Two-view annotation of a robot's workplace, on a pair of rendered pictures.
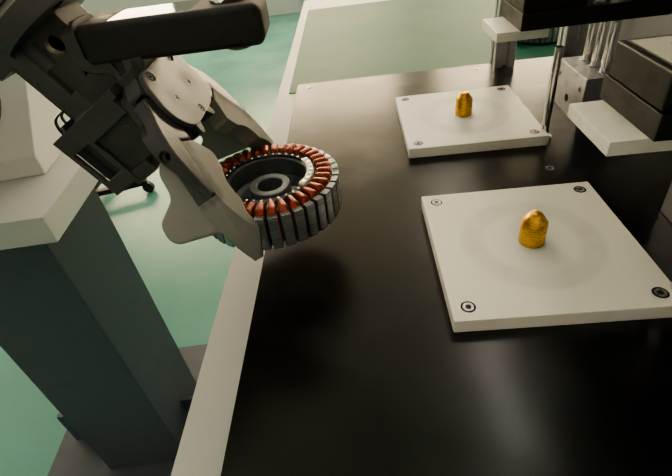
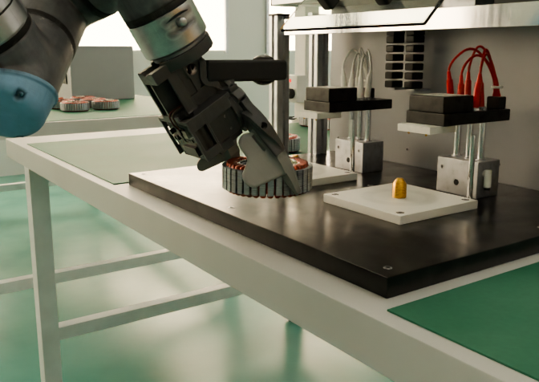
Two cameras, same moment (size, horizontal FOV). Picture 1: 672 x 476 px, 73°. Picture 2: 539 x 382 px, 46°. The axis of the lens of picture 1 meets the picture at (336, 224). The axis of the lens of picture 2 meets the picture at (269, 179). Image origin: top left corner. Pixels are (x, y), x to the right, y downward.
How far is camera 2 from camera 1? 0.61 m
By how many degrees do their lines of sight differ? 44
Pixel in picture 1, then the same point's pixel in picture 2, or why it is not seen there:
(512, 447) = (459, 238)
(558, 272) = (423, 201)
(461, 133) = not seen: hidden behind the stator
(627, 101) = (424, 116)
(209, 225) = (276, 171)
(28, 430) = not seen: outside the picture
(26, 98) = not seen: outside the picture
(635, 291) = (456, 201)
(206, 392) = (295, 274)
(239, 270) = (235, 245)
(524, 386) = (445, 229)
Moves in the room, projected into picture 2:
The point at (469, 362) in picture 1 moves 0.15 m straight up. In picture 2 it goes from (417, 229) to (423, 104)
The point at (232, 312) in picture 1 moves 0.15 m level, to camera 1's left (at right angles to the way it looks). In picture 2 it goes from (261, 255) to (146, 285)
